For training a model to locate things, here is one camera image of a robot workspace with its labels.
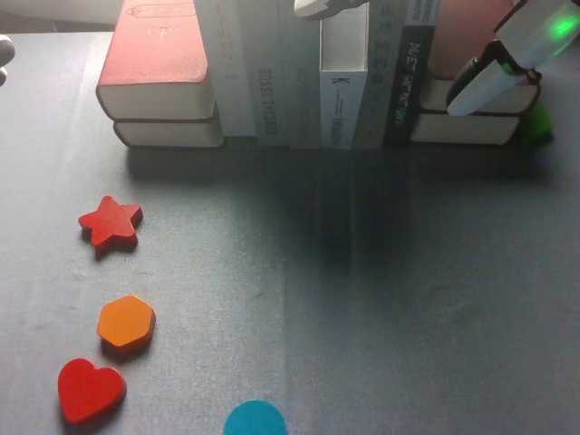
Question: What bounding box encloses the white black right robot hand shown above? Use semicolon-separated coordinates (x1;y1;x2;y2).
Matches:
293;0;580;117

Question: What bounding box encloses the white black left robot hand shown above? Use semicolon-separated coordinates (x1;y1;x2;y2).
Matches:
0;34;15;88

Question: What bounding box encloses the white fashion magazine book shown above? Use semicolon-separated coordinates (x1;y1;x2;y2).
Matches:
319;13;369;150

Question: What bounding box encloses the red hardcover book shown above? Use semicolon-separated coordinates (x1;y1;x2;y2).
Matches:
419;0;543;115
410;111;522;146
111;106;226;149

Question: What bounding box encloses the green toy block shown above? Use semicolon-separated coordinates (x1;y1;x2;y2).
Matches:
516;100;555;146

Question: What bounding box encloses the red book with gold emblem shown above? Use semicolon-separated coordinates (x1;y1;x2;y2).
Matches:
95;0;218;122

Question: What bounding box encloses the red star block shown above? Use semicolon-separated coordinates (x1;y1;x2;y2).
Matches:
77;195;144;256

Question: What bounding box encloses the white book with reddish lettering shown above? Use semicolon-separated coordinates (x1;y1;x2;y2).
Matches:
194;0;257;137

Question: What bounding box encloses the plain grey book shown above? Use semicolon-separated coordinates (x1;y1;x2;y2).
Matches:
280;0;324;150

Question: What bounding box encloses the grey special issue book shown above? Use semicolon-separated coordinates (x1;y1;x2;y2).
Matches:
242;0;291;146

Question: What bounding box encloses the orange hexagon block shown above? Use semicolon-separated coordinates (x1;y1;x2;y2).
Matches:
97;295;157;353

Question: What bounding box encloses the grey table cloth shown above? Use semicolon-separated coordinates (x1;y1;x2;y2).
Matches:
0;31;580;435

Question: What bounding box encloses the red heart block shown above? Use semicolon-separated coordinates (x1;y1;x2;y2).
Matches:
57;358;128;426

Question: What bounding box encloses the blue round block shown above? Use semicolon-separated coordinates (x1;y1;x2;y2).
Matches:
222;399;288;435

